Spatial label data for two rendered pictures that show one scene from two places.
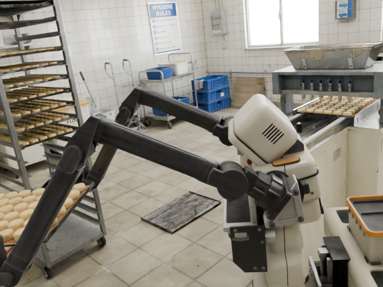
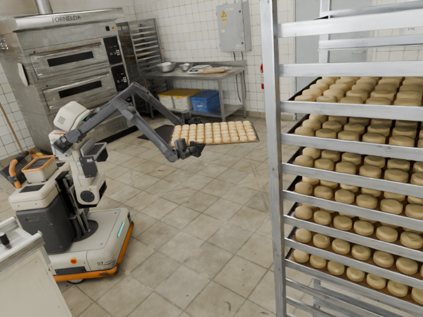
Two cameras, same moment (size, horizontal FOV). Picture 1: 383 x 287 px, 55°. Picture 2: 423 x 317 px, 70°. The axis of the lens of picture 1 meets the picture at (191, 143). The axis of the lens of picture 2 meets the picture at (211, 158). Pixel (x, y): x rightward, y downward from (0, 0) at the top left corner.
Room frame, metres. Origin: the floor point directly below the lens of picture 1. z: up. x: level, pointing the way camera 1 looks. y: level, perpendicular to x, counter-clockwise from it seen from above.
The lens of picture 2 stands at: (3.17, 0.49, 1.73)
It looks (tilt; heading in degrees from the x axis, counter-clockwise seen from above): 25 degrees down; 174
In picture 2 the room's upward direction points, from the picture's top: 8 degrees counter-clockwise
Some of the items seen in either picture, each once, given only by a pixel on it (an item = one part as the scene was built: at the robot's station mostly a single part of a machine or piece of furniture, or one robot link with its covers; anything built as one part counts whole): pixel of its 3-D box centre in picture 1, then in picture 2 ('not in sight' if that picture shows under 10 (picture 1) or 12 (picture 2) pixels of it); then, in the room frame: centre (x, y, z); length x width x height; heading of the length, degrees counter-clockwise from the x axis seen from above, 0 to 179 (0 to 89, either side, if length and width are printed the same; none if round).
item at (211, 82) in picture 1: (210, 83); not in sight; (6.74, -0.47, 0.50); 0.60 x 0.40 x 0.20; 135
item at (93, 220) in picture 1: (76, 212); not in sight; (2.63, 0.98, 0.24); 0.64 x 0.03 x 0.03; 47
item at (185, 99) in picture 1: (171, 106); not in sight; (6.15, 0.27, 0.28); 0.56 x 0.38 x 0.20; 141
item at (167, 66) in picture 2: not in sight; (166, 67); (-2.74, 0.47, 0.95); 0.39 x 0.39 x 0.14
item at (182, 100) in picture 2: not in sight; (187, 99); (-2.46, 0.75, 0.36); 0.47 x 0.38 x 0.26; 133
